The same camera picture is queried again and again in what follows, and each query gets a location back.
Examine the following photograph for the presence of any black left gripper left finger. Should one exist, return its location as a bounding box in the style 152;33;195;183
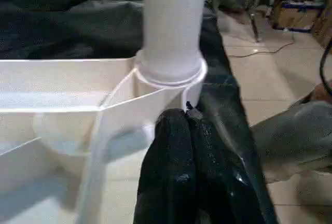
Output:
133;108;196;224

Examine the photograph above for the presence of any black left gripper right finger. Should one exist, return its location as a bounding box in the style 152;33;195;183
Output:
186;101;268;224

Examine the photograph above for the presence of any white plastic table leg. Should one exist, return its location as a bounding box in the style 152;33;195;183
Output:
141;0;210;90

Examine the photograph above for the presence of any chrome legged stool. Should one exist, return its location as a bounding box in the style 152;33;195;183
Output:
210;0;280;43

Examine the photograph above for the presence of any black mat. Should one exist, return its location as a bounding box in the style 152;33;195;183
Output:
0;0;280;224

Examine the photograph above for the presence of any cardboard box blue tape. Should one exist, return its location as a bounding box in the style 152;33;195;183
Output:
272;0;332;32

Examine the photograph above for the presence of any thin black floor cable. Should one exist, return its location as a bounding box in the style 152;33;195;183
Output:
228;31;296;59

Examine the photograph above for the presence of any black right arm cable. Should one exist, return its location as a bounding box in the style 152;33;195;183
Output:
320;45;332;90

